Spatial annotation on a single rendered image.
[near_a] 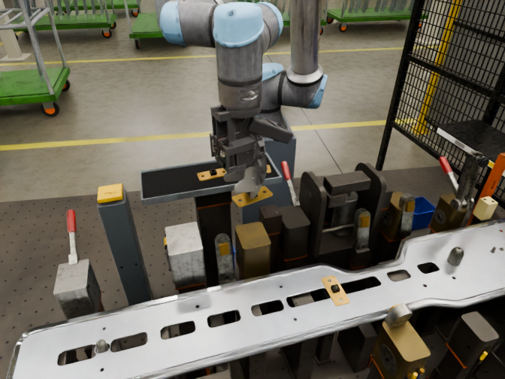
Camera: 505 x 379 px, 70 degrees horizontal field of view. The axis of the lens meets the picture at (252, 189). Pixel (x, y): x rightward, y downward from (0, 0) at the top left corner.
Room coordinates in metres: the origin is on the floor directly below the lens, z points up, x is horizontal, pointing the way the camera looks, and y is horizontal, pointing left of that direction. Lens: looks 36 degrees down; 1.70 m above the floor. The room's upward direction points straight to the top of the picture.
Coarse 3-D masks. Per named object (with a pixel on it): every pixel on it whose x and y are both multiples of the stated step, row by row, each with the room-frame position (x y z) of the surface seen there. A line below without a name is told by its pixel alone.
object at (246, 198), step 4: (264, 188) 0.65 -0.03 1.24; (260, 192) 0.63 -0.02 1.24; (268, 192) 0.63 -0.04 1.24; (236, 196) 0.62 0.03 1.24; (240, 196) 0.62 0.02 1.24; (244, 196) 0.62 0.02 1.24; (248, 196) 0.62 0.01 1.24; (256, 196) 0.61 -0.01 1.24; (260, 196) 0.62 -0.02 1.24; (264, 196) 0.62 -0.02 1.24; (268, 196) 0.62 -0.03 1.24; (236, 200) 0.60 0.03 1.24; (244, 200) 0.60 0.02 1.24; (248, 200) 0.60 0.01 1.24; (252, 200) 0.60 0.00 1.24; (256, 200) 0.60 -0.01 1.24; (240, 204) 0.59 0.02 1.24; (244, 204) 0.59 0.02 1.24; (248, 204) 0.59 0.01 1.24
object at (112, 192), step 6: (102, 186) 0.77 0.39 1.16; (108, 186) 0.77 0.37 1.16; (114, 186) 0.77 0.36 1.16; (120, 186) 0.77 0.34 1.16; (102, 192) 0.74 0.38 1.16; (108, 192) 0.74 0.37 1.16; (114, 192) 0.74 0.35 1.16; (120, 192) 0.74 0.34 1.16; (102, 198) 0.72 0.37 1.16; (108, 198) 0.72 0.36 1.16; (114, 198) 0.72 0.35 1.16; (120, 198) 0.73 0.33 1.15
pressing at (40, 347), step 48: (432, 240) 0.73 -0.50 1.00; (480, 240) 0.73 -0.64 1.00; (240, 288) 0.57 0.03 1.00; (288, 288) 0.57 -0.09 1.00; (384, 288) 0.57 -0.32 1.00; (432, 288) 0.57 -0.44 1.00; (480, 288) 0.57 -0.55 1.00; (48, 336) 0.44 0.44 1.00; (96, 336) 0.44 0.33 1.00; (192, 336) 0.44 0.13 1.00; (240, 336) 0.44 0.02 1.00; (288, 336) 0.44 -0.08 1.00
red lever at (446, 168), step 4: (440, 156) 0.94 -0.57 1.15; (444, 156) 0.94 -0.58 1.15; (440, 160) 0.93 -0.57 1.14; (444, 160) 0.93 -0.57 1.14; (440, 164) 0.93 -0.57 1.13; (444, 164) 0.92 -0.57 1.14; (448, 164) 0.92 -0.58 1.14; (444, 168) 0.91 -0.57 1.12; (448, 168) 0.90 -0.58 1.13; (444, 172) 0.90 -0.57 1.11; (448, 172) 0.90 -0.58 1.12; (448, 176) 0.89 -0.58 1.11; (452, 176) 0.89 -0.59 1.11; (452, 180) 0.87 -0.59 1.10; (452, 184) 0.87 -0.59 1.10; (456, 184) 0.87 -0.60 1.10; (452, 188) 0.86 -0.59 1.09; (456, 188) 0.86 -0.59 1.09; (456, 192) 0.85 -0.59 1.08; (464, 200) 0.82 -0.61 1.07; (464, 204) 0.82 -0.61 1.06
